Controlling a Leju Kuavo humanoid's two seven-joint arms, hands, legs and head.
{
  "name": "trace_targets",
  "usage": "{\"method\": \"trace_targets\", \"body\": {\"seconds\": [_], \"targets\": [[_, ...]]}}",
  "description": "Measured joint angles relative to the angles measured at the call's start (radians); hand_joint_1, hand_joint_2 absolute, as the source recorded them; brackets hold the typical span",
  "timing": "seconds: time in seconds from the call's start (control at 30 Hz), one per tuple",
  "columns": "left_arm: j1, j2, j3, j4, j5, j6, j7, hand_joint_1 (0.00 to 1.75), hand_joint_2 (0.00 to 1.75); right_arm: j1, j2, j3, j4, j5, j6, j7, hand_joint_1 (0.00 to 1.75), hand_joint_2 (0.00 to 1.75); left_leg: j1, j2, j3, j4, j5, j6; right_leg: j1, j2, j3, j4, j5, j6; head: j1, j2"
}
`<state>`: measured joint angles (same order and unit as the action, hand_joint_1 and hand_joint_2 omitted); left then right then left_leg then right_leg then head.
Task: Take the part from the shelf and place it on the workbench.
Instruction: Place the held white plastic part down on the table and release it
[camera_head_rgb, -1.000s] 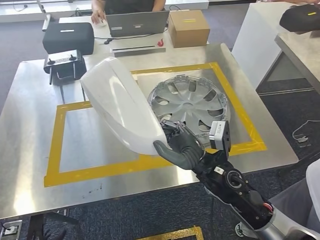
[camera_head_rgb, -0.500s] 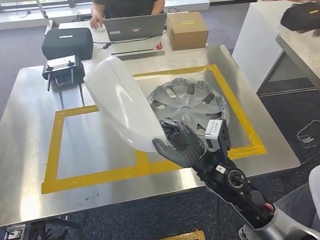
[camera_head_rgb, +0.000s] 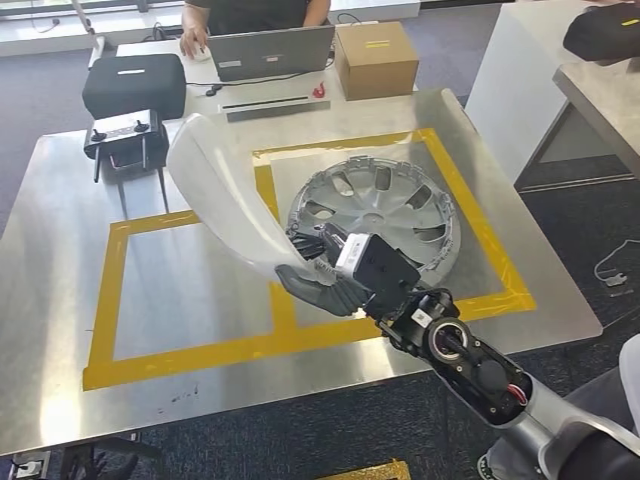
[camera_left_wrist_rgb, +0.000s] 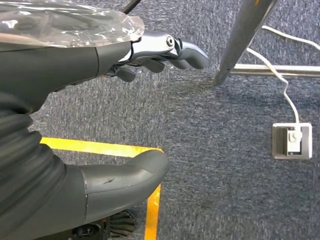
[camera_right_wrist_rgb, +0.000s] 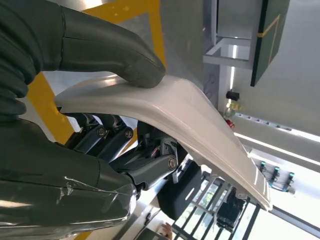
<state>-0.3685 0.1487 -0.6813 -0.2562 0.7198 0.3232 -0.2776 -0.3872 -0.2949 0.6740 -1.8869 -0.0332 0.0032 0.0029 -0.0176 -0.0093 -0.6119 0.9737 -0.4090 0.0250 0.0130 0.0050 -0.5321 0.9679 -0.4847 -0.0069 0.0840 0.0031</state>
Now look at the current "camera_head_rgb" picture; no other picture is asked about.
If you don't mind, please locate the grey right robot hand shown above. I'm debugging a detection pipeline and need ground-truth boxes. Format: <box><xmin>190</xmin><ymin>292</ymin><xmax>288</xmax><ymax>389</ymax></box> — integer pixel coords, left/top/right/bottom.
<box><xmin>275</xmin><ymin>221</ymin><xmax>374</xmax><ymax>318</ymax></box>

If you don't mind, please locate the white moulded plastic part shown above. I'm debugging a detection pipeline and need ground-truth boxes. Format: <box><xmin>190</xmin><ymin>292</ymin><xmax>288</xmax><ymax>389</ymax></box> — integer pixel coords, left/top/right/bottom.
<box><xmin>166</xmin><ymin>112</ymin><xmax>326</xmax><ymax>286</ymax></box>

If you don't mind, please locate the silver wheel hubcap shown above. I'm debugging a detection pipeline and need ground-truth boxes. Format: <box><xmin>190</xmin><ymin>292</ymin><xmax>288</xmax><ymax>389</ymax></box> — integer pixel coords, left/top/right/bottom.
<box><xmin>286</xmin><ymin>155</ymin><xmax>462</xmax><ymax>280</ymax></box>

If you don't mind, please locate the grey metal strip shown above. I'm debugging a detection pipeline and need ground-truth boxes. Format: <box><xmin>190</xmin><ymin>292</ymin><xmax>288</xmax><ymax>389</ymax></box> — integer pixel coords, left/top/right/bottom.
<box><xmin>220</xmin><ymin>95</ymin><xmax>332</xmax><ymax>125</ymax></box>

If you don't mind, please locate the white office desk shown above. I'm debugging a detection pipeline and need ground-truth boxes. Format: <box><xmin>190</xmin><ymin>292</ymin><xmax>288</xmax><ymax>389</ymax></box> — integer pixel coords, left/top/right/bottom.
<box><xmin>115</xmin><ymin>18</ymin><xmax>420</xmax><ymax>125</ymax></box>

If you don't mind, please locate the brown cardboard box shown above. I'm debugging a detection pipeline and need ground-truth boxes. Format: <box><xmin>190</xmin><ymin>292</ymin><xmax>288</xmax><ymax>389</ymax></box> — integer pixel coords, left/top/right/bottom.
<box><xmin>334</xmin><ymin>21</ymin><xmax>420</xmax><ymax>102</ymax></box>

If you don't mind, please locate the grey laptop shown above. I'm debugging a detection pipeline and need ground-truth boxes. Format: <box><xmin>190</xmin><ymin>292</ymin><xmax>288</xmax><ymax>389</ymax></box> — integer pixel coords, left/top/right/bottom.
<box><xmin>207</xmin><ymin>25</ymin><xmax>336</xmax><ymax>83</ymax></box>

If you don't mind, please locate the person's hand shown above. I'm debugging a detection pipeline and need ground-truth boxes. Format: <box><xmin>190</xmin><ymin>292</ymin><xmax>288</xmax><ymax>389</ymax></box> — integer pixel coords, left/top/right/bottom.
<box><xmin>179</xmin><ymin>26</ymin><xmax>208</xmax><ymax>61</ymax></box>

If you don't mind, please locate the black remote controller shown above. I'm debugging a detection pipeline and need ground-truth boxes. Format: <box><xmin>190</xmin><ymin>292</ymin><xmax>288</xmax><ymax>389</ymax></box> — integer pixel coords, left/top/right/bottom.
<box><xmin>83</xmin><ymin>109</ymin><xmax>171</xmax><ymax>213</ymax></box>

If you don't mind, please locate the white side desk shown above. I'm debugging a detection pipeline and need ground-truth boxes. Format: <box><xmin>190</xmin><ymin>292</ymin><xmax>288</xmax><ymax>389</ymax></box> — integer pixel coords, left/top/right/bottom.
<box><xmin>465</xmin><ymin>0</ymin><xmax>593</xmax><ymax>185</ymax></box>

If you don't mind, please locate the black carrying case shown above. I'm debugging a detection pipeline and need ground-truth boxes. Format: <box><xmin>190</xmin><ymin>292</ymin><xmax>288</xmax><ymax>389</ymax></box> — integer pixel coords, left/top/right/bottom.
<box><xmin>82</xmin><ymin>52</ymin><xmax>187</xmax><ymax>122</ymax></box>

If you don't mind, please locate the steel floor socket plate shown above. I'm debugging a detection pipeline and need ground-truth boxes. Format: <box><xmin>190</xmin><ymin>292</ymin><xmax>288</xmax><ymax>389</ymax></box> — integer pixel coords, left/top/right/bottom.
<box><xmin>7</xmin><ymin>450</ymin><xmax>53</xmax><ymax>480</ymax></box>

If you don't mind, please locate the black case yellow label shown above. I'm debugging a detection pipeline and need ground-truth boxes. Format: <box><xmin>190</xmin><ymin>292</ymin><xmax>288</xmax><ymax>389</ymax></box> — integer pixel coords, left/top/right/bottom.
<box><xmin>563</xmin><ymin>1</ymin><xmax>640</xmax><ymax>66</ymax></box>

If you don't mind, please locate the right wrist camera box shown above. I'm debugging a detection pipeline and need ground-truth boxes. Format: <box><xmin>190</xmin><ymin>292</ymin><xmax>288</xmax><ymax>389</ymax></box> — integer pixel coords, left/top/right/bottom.
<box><xmin>334</xmin><ymin>231</ymin><xmax>422</xmax><ymax>314</ymax></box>

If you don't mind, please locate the white floor cable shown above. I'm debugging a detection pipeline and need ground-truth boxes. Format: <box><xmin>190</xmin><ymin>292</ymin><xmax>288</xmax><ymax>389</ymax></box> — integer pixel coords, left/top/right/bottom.
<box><xmin>593</xmin><ymin>239</ymin><xmax>640</xmax><ymax>288</ymax></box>

